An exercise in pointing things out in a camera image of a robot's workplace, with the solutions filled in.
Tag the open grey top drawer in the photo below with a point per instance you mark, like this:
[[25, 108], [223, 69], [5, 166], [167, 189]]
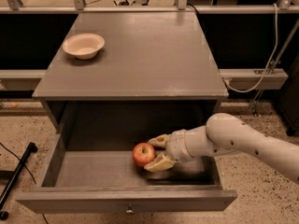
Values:
[[90, 167]]

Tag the grey cabinet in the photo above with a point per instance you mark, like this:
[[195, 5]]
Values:
[[147, 55]]

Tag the black stand leg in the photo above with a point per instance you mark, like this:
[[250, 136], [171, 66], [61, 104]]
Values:
[[12, 176]]

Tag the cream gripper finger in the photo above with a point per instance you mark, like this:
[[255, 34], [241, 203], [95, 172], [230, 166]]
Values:
[[159, 141], [162, 162]]

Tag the metal drawer knob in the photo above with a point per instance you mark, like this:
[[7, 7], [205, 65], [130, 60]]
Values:
[[129, 211]]

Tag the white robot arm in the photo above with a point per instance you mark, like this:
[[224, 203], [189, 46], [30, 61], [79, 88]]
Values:
[[221, 135]]

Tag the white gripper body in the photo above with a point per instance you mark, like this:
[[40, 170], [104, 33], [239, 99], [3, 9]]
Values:
[[176, 146]]

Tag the white paper bowl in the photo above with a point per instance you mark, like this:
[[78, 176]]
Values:
[[83, 46]]

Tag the red apple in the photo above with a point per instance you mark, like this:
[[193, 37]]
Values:
[[143, 154]]

